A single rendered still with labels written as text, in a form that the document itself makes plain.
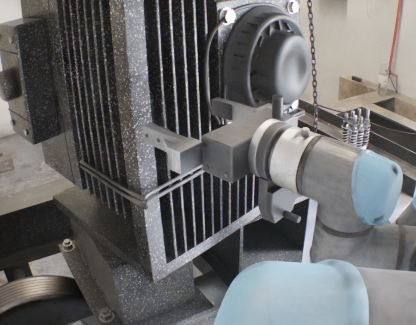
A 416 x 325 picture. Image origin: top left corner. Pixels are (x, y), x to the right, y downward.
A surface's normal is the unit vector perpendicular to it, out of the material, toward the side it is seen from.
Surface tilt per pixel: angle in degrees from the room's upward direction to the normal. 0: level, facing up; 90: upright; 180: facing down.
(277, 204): 90
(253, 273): 31
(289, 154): 58
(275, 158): 71
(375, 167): 23
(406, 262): 66
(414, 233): 9
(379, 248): 43
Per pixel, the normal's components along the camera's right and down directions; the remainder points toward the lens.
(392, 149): -0.86, 0.15
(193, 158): 0.70, 0.30
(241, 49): -0.66, -0.06
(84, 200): -0.04, -0.88
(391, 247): -0.22, -0.39
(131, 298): 0.50, 0.38
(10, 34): -0.71, 0.35
